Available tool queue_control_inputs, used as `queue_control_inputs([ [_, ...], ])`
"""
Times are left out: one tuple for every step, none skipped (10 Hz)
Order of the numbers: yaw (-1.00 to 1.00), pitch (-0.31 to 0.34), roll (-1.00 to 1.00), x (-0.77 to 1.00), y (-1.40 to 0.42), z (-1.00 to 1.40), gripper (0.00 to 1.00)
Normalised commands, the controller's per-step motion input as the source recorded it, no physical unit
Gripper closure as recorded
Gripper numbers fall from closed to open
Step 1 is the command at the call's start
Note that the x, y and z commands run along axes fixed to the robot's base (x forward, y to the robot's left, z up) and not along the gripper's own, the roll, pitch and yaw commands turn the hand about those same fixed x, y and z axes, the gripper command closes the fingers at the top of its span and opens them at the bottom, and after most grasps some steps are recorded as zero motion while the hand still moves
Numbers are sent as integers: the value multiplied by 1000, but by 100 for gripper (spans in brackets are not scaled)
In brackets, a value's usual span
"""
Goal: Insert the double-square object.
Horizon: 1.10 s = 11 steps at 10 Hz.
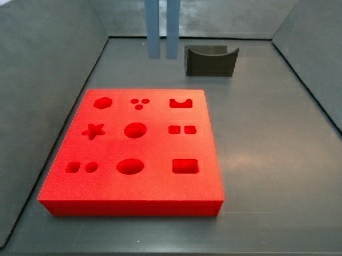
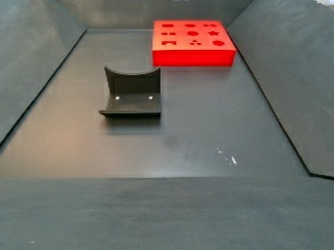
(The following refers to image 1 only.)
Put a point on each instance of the blue-grey gripper finger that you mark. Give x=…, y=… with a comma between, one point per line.
x=173, y=28
x=151, y=6

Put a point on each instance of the red shape-sorter board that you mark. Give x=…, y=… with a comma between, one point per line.
x=138, y=157

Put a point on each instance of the dark U-shaped block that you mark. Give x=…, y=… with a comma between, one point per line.
x=210, y=60

